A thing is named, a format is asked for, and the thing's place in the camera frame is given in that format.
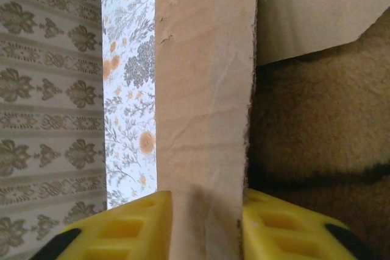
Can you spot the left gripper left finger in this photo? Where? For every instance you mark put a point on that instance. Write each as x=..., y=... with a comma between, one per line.
x=122, y=235

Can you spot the floral tablecloth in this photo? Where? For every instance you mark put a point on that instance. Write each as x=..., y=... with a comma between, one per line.
x=128, y=104

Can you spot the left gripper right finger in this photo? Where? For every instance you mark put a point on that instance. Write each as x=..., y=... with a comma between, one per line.
x=289, y=235

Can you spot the brown cardboard box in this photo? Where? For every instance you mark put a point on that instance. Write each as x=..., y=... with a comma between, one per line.
x=207, y=89

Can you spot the brown plush toy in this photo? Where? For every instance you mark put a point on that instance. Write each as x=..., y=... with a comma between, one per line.
x=304, y=120

